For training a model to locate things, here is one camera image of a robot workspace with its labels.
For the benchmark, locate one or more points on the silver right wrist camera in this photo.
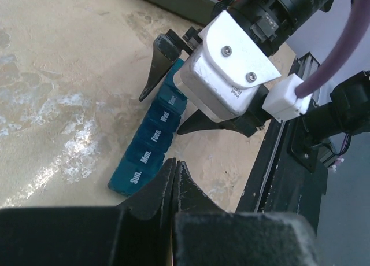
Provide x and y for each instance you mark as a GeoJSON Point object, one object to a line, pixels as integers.
{"type": "Point", "coordinates": [223, 74]}

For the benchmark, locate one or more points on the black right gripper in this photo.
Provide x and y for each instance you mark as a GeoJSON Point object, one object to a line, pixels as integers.
{"type": "Point", "coordinates": [248, 124]}

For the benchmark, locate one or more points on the black table edge rail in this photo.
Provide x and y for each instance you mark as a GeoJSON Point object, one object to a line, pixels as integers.
{"type": "Point", "coordinates": [284, 176]}

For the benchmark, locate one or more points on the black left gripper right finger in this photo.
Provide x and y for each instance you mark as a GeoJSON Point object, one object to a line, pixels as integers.
{"type": "Point", "coordinates": [205, 234]}

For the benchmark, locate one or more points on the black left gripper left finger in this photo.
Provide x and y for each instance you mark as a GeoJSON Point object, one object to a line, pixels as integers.
{"type": "Point", "coordinates": [134, 232]}

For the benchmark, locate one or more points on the teal weekly pill organizer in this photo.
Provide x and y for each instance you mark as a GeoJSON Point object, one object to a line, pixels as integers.
{"type": "Point", "coordinates": [145, 154]}

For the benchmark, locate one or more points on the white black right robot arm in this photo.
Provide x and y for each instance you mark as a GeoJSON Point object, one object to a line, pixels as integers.
{"type": "Point", "coordinates": [269, 23]}

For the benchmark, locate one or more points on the grey fruit tray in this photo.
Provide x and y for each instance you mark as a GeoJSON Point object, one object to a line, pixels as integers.
{"type": "Point", "coordinates": [203, 12]}

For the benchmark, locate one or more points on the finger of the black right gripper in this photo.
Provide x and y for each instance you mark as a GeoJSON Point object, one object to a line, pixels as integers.
{"type": "Point", "coordinates": [167, 49]}

